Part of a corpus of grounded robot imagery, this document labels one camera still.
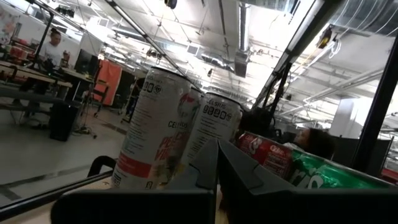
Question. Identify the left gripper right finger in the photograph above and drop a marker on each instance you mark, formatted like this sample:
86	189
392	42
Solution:
295	208

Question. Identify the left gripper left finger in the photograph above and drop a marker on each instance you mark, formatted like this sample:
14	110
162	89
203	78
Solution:
140	208

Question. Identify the green Sprite can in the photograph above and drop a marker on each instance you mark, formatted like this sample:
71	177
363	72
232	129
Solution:
326	174

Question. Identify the red cola can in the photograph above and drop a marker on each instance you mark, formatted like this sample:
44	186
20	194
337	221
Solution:
264	152

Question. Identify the Celsius can green palm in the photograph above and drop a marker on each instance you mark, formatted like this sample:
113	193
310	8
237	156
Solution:
149	133

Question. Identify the Celsius can orange lettering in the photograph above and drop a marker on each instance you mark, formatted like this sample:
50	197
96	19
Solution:
214	124

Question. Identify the person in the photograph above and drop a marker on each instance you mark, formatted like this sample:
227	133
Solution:
51	48
311	141

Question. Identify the black floor bin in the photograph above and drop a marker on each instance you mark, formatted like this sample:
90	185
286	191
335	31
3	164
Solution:
63	121

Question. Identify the dark grey cloth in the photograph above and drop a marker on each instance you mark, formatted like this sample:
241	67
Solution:
124	87

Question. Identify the pink cloth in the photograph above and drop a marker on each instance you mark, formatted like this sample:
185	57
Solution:
109	81

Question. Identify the black computer monitor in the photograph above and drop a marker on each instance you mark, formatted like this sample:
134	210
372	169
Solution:
86	62

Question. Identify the wooden workbench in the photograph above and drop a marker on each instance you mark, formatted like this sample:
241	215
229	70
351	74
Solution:
31	76

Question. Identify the yellow hanging device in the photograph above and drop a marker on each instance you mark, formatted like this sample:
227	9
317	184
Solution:
325	37

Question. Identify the black round lamp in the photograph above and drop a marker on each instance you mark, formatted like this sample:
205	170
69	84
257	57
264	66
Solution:
170	3

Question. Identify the black table frame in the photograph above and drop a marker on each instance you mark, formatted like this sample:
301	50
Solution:
46	196

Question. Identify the black overhead rig frame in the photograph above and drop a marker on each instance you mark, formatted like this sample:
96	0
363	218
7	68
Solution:
376	109

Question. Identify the silver ceiling duct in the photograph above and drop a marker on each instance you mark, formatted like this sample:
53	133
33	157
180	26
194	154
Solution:
243	31

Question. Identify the black metal frame stand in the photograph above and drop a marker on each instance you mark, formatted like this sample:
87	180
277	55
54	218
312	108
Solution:
43	39

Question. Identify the ribbed round air duct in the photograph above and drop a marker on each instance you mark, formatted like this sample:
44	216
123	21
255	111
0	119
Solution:
367	12

